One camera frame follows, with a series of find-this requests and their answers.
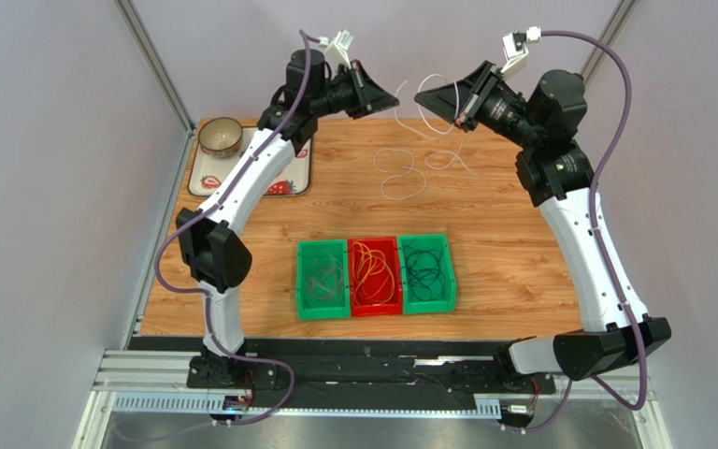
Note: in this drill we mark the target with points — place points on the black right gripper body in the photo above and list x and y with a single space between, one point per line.
478 95

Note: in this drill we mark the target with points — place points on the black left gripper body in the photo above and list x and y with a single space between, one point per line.
346 93

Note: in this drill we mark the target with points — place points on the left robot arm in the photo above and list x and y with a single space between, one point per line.
209 237

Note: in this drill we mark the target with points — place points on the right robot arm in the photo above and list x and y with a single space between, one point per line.
616 325

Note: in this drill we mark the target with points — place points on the ceramic bowl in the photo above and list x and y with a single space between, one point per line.
221 137

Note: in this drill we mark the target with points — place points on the white strawberry tray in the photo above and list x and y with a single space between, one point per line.
208 172

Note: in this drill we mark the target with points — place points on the red plastic bin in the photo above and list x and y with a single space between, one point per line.
375 277

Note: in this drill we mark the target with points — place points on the left green plastic bin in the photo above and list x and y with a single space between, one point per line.
322 286

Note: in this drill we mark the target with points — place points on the green plastic bin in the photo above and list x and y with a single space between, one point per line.
428 280
322 286

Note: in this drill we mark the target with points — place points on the right green plastic bin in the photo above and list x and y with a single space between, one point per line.
428 280

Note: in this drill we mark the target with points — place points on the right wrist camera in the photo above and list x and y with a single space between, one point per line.
515 47

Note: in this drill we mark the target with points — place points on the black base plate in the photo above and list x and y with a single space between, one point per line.
472 374

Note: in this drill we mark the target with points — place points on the aluminium frame rail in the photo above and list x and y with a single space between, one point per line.
150 377

